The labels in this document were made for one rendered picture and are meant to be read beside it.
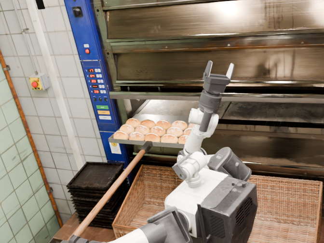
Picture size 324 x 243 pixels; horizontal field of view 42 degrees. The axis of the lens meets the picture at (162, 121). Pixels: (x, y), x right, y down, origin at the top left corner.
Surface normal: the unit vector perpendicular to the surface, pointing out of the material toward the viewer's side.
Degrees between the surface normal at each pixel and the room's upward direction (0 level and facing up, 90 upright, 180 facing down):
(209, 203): 0
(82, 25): 90
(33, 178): 90
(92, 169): 0
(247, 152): 70
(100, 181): 0
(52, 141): 90
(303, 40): 90
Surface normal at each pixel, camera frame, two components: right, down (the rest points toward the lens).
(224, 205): -0.17, -0.88
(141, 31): -0.43, 0.15
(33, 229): 0.91, 0.04
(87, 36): -0.39, 0.48
